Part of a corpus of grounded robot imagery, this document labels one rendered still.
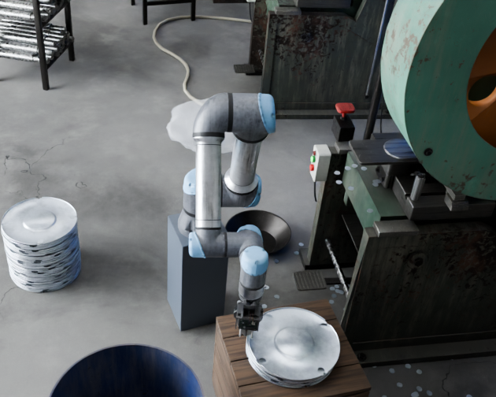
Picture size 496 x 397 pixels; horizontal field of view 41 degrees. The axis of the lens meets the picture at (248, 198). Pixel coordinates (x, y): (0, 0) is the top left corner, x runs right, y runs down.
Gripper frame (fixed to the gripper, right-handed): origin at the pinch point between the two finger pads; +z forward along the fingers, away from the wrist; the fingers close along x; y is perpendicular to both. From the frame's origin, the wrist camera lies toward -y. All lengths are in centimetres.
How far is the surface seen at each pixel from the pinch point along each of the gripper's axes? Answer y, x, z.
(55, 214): -61, -82, 15
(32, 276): -42, -87, 32
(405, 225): -33, 48, -23
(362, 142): -59, 33, -37
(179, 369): 20.0, -17.9, -3.3
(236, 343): 0.4, -2.7, 5.8
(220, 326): -5.6, -8.5, 5.9
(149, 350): 16.4, -27.6, -5.2
